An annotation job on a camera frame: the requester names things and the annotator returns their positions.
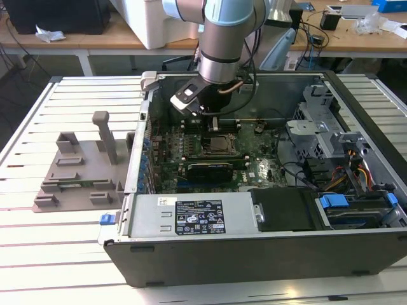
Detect crumpled white paper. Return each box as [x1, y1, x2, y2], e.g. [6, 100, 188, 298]
[34, 24, 67, 44]

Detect large white box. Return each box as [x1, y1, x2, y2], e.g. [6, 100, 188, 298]
[139, 0, 206, 51]

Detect black open PC case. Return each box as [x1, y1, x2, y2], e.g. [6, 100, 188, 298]
[97, 70, 407, 288]

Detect black graphics card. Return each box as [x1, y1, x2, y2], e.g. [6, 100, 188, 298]
[186, 162, 235, 184]

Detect grey case release latch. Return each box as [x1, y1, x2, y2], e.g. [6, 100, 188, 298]
[140, 71, 159, 92]

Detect grey metal drive cage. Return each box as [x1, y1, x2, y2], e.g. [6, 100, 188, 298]
[284, 83, 372, 166]

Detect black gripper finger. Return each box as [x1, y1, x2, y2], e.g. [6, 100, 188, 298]
[206, 114, 221, 132]

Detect grey parts rack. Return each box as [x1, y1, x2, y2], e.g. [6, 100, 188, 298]
[32, 110, 137, 214]

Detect CPU socket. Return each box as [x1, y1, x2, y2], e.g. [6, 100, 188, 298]
[202, 132, 238, 155]

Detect grey flat box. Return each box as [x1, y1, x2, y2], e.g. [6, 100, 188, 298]
[326, 4, 380, 20]

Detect grey power supply unit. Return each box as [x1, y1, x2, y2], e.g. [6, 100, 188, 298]
[129, 192, 257, 238]

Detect green motherboard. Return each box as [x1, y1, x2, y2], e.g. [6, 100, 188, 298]
[149, 119, 287, 194]

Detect wooden desk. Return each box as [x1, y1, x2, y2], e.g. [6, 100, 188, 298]
[0, 12, 201, 77]
[287, 6, 407, 60]

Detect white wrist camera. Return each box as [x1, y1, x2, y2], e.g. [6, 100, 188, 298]
[169, 85, 205, 118]

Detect hard disk in blue carrier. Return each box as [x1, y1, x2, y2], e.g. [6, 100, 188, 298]
[314, 193, 400, 230]

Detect yellow red power wires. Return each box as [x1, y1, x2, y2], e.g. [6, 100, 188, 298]
[330, 148, 373, 192]

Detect large black box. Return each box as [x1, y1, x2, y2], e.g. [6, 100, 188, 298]
[5, 0, 111, 36]

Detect green RAM stick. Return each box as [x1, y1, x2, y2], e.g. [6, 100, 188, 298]
[59, 180, 95, 189]

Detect blue cardboard box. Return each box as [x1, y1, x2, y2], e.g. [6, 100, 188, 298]
[371, 0, 407, 14]

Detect white paper card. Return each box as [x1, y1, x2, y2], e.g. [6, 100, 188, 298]
[380, 19, 407, 39]

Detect black RAM slot bank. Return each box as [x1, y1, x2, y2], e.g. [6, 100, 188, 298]
[183, 153, 247, 164]
[183, 119, 238, 135]

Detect black desktop device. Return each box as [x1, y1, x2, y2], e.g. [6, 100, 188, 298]
[289, 8, 305, 31]

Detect small black box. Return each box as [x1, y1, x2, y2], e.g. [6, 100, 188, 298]
[319, 11, 341, 32]

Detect clear plastic bag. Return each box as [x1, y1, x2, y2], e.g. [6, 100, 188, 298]
[353, 8, 389, 35]

